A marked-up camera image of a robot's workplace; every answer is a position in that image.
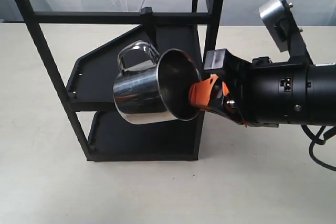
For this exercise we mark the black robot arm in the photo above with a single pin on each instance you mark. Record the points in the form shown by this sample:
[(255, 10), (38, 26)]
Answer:
[(320, 94)]

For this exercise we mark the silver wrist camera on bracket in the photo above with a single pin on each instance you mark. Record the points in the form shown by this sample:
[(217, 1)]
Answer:
[(280, 23)]

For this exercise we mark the stainless steel mug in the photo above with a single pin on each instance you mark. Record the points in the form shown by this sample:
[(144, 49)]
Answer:
[(153, 87)]

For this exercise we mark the black metal rack frame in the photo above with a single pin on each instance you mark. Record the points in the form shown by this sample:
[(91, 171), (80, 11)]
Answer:
[(87, 97)]

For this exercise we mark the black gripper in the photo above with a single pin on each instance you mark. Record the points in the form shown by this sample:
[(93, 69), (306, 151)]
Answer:
[(257, 93)]

